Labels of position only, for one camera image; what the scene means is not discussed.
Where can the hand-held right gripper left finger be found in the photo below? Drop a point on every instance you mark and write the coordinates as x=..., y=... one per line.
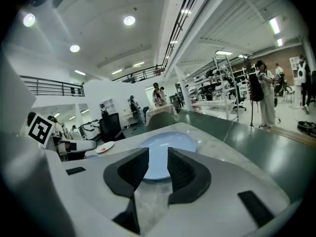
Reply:
x=128, y=171

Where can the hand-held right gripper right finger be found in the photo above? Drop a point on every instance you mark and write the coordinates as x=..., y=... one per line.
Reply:
x=187, y=174

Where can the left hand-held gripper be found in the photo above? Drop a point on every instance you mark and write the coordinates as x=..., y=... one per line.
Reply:
x=40, y=131

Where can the blue big plate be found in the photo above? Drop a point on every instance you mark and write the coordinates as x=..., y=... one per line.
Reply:
x=172, y=141

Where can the small white plate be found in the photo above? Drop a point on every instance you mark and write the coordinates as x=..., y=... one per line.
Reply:
x=106, y=147

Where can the black mesh armchair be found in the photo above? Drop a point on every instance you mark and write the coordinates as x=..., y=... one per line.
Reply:
x=109, y=127

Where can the white cubby shelf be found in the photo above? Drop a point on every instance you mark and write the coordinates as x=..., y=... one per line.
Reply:
x=109, y=105

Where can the grey shell chair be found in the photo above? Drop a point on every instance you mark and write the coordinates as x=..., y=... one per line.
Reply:
x=160, y=121

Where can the black mezzanine railing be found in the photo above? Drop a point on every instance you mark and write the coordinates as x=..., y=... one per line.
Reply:
x=182, y=11
x=138, y=74
x=49, y=83

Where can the white metal storage rack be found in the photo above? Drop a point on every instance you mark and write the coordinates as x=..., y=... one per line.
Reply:
x=217, y=88

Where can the round ceiling light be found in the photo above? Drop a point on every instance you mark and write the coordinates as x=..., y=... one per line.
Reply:
x=29, y=20
x=129, y=20
x=74, y=48

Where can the black bag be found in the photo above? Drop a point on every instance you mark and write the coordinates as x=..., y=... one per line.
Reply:
x=255, y=88

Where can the coat stand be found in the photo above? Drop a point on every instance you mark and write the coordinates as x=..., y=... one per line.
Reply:
x=248, y=63

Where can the ceiling tube light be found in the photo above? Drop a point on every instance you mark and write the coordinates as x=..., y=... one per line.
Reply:
x=223, y=52
x=279, y=42
x=274, y=25

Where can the black round device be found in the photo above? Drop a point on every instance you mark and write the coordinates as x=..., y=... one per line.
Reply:
x=307, y=127

